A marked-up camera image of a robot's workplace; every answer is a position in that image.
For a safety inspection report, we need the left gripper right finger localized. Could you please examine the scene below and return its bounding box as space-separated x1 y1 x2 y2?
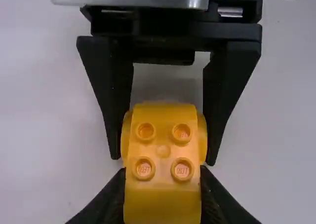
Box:
199 165 259 224

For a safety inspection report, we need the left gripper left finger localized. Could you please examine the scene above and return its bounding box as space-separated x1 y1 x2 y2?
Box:
64 167 127 224

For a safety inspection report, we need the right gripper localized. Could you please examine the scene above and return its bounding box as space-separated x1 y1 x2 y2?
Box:
76 0 263 160

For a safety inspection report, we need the yellow toy car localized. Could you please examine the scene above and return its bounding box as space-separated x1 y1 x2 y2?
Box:
120 100 208 224

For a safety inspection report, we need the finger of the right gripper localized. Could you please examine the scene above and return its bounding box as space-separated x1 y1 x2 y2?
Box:
201 39 262 166

